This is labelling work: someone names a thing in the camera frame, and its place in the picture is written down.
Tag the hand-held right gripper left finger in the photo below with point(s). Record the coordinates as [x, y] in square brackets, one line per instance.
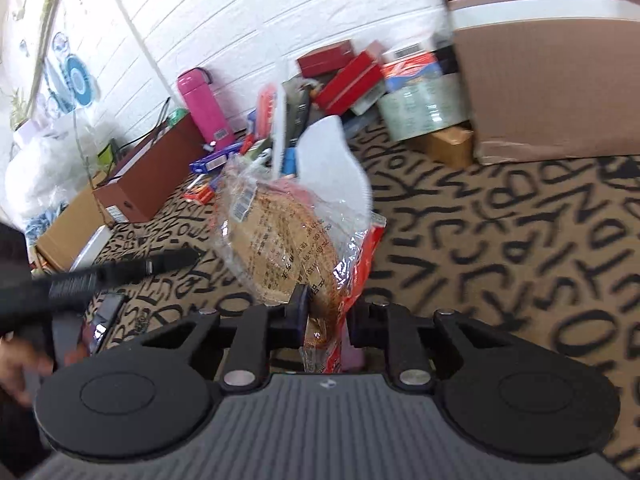
[299, 310]

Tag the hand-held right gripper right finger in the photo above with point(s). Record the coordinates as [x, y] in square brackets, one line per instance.
[357, 325]

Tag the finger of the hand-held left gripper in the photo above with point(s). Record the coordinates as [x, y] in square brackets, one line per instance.
[125, 272]
[107, 317]

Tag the plastic bag of snacks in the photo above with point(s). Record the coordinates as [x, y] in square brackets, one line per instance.
[280, 240]

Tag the large brown cardboard box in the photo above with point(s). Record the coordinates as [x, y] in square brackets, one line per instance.
[540, 85]

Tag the person's left hand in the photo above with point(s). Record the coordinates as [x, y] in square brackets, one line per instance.
[20, 360]

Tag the white and blue box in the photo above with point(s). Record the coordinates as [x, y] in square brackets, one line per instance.
[92, 247]

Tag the plain cardboard carton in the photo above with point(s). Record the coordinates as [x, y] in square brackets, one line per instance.
[65, 240]

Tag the long brown box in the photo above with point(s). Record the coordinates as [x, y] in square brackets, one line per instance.
[150, 175]

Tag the white plastic bags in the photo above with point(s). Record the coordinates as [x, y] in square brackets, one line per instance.
[45, 175]

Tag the blue flat box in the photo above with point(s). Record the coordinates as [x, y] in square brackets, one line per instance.
[215, 157]

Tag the letter-print rug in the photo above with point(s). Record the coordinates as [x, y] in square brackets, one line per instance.
[500, 240]

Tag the pink thermos bottle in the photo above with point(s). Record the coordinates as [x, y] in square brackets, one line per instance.
[205, 105]

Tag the gold box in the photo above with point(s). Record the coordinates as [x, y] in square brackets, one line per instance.
[445, 147]

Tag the orange-red flat packet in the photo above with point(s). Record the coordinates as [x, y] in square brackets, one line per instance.
[266, 107]

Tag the green patterned tape roll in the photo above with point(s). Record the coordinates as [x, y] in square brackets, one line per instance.
[425, 105]

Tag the large red box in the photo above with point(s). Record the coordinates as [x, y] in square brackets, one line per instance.
[350, 85]

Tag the small dark red box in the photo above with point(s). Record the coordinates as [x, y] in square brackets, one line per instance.
[325, 59]

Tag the playing card box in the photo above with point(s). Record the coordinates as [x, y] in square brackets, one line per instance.
[410, 67]

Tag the white box with barcode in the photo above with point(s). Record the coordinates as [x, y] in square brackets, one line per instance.
[407, 50]

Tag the blue fan wall decoration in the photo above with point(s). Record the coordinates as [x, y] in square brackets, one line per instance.
[75, 77]

